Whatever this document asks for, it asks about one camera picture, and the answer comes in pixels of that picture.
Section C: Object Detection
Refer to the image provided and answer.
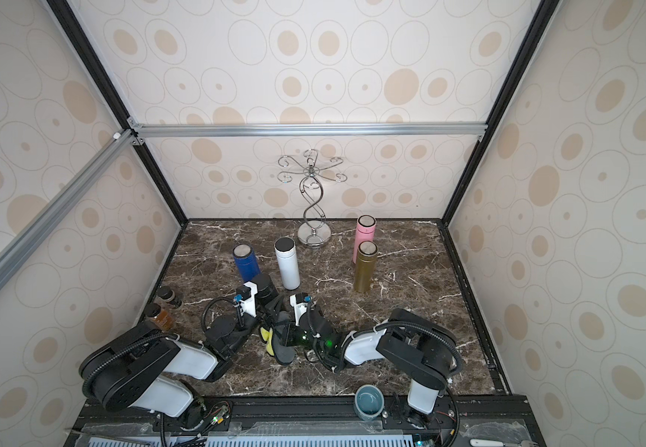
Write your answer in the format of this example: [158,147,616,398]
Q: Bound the grey yellow cleaning cloth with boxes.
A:
[259,311,297,366]

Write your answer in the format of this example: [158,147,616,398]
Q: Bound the black thermos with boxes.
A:
[252,273,281,314]

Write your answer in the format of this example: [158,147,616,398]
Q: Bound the gold thermos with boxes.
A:
[354,240,379,294]

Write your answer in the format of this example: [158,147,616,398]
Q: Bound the pink thermos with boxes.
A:
[352,214,377,264]

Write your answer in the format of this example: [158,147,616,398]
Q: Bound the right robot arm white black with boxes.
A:
[261,303,464,415]

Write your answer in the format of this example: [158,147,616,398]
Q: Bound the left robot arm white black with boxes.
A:
[79,315,259,417]

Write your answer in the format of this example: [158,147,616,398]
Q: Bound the blue thermos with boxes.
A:
[233,243,261,283]

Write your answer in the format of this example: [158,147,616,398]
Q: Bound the white thermos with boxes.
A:
[274,237,300,291]

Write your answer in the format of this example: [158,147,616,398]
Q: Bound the orange spice jar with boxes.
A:
[144,303,175,332]

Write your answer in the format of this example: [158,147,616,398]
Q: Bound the dark lid spice jar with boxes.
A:
[156,286,182,308]

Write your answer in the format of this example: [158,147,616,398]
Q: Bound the teal ceramic mug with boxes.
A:
[354,385,384,421]

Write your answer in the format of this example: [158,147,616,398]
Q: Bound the silver metal cup stand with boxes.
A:
[277,148,347,249]

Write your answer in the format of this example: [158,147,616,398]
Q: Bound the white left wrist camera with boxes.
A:
[234,281,258,318]

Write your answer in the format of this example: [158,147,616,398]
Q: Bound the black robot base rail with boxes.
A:
[65,394,545,446]

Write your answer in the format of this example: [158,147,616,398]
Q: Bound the horizontal aluminium frame bar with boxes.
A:
[133,121,487,138]

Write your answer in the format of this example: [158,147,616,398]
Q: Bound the left aluminium frame bar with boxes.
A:
[0,130,135,291]

